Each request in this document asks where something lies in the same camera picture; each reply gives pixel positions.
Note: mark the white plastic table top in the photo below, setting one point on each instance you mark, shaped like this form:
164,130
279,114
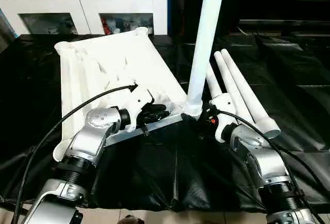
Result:
103,53

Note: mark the white plastic table leg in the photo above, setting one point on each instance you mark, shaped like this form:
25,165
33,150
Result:
206,28
257,110
226,79
214,84

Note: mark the black plastic mat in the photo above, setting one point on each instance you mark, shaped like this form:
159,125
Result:
154,169

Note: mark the dark brown rounded object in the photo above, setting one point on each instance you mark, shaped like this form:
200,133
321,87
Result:
132,220

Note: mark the white cabinet with glass doors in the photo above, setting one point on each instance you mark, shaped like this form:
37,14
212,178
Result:
77,4

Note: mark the grey curtain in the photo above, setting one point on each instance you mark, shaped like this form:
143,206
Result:
6,33

